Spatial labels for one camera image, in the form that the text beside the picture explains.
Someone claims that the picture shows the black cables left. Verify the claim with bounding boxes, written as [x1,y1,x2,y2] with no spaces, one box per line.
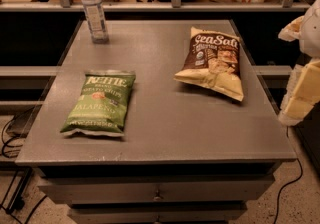
[0,107,48,224]

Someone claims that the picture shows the green Kettle chips bag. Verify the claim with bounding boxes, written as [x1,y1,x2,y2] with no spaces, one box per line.
[60,70,136,137]

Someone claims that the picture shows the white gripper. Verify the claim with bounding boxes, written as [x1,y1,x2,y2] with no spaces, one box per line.
[278,0,320,126]

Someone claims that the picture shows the metal drawer knob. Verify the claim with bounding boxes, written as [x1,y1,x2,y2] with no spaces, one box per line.
[153,190,163,202]

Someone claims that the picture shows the black floor cable right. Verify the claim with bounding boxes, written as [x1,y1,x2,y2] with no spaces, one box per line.
[272,127,304,224]

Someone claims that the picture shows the clear blue plastic bottle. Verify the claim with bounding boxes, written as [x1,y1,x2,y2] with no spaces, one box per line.
[81,0,109,44]

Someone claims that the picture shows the grey drawer cabinet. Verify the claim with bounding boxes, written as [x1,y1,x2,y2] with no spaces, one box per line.
[17,21,296,224]

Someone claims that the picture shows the brown Sea Salt chips bag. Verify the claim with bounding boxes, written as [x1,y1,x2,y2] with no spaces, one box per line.
[174,27,244,101]

